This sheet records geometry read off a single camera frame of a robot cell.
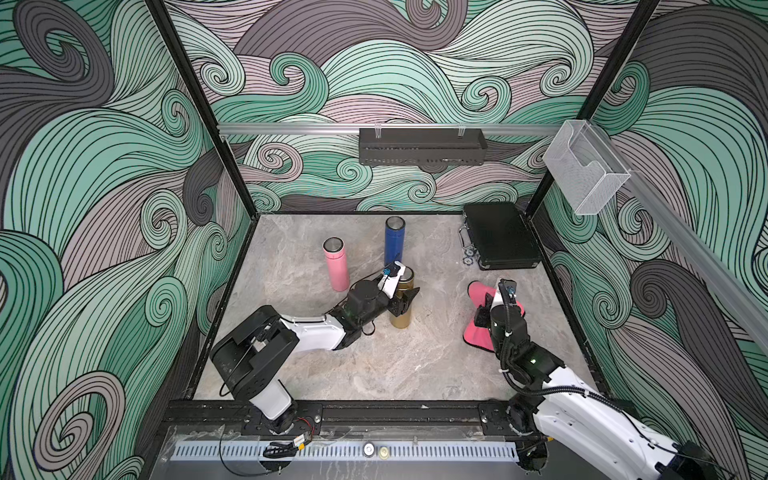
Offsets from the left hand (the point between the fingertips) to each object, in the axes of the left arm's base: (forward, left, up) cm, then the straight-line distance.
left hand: (410, 279), depth 82 cm
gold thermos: (-6, +1, -15) cm, 16 cm away
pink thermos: (+7, +22, +5) cm, 23 cm away
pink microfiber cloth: (-12, -19, -11) cm, 25 cm away
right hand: (-4, -21, -2) cm, 21 cm away
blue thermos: (+15, +4, -1) cm, 15 cm away
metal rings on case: (+26, -25, -16) cm, 39 cm away
